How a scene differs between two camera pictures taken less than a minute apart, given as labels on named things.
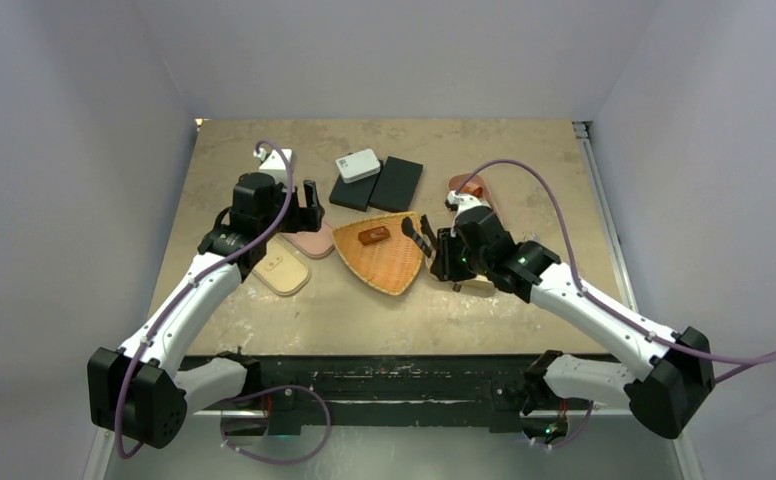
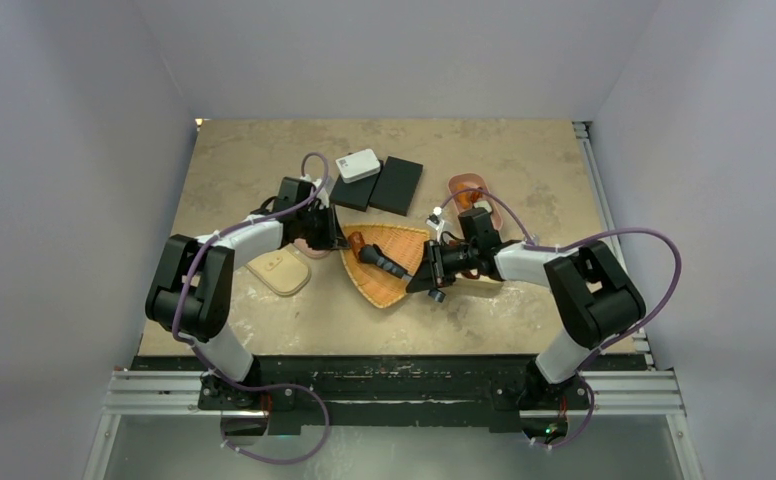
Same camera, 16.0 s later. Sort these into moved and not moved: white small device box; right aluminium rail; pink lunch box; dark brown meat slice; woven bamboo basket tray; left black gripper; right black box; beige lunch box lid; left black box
Moved: left black gripper; dark brown meat slice; woven bamboo basket tray
Not moved: right black box; pink lunch box; left black box; beige lunch box lid; right aluminium rail; white small device box
